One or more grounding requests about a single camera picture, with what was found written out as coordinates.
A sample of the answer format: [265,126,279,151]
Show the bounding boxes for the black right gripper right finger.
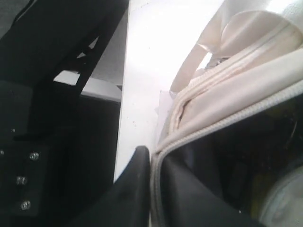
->
[163,157,260,227]

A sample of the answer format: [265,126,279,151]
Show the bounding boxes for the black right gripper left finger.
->
[71,146,150,227]

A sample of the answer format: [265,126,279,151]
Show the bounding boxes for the cream canvas duffel bag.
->
[151,0,303,227]

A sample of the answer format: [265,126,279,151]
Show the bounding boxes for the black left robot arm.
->
[0,0,129,217]

